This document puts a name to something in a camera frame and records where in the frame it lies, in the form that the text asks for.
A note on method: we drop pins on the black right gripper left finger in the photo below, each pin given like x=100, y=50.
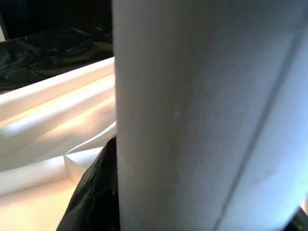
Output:
x=96, y=197

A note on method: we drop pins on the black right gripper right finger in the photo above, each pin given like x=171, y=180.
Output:
x=302, y=222

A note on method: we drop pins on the white plastic table top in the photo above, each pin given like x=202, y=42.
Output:
x=48, y=120

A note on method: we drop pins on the white plastic table leg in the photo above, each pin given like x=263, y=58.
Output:
x=192, y=108

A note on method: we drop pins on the black plastic table cover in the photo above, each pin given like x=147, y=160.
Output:
x=48, y=55

